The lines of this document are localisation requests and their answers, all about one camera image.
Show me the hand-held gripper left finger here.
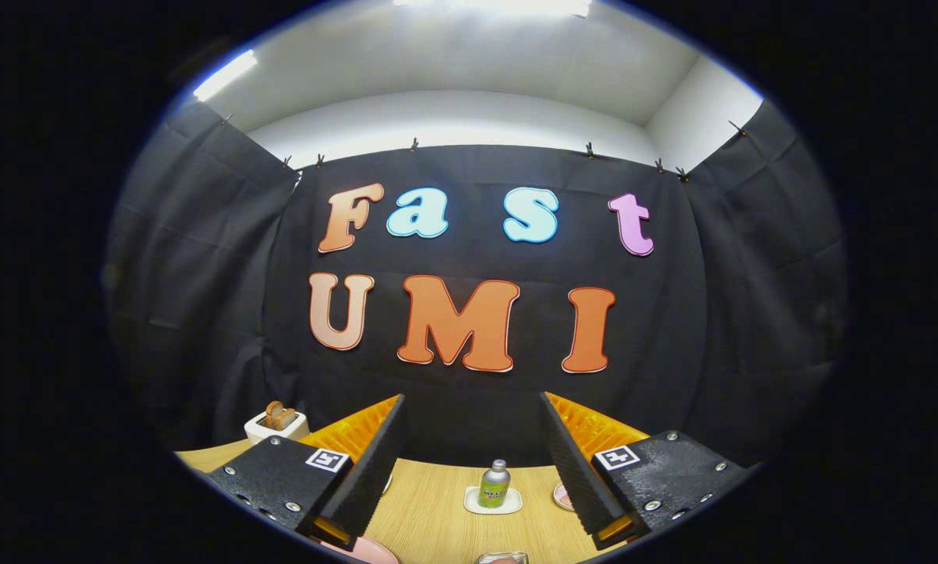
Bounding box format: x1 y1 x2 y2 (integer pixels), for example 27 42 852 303
206 394 405 551

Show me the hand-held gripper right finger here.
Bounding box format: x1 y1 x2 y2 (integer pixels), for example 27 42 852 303
539 392 751 553

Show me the pink round plate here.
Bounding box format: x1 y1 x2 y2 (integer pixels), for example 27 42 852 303
320 535 400 564

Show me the green soda bottle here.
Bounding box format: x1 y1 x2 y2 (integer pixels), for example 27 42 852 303
478 459 512 509

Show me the white square coaster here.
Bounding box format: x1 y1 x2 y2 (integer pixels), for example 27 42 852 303
464 486 523 515

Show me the white toaster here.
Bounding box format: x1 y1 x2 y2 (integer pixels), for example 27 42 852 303
244 401 310 446

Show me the narrow ceiling light strip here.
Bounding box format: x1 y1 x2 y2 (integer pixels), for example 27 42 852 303
193 49 258 103

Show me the wide ceiling light panel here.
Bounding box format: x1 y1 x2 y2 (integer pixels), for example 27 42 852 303
394 0 592 18

